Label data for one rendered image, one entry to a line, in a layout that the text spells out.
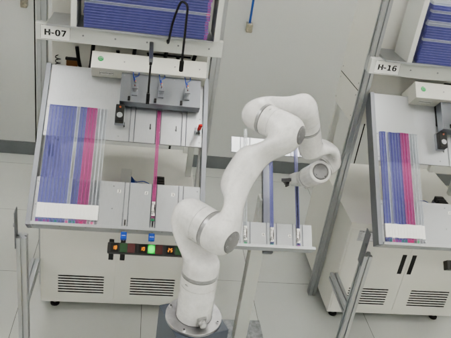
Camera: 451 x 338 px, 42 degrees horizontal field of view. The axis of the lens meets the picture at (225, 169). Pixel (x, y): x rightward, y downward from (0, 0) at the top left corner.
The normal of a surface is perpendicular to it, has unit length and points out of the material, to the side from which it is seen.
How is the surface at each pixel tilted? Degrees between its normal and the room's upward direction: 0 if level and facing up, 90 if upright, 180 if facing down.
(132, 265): 90
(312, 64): 90
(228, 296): 0
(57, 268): 90
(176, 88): 43
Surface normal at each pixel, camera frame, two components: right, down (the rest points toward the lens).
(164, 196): 0.17, -0.33
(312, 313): 0.14, -0.88
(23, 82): 0.10, 0.47
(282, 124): -0.36, -0.41
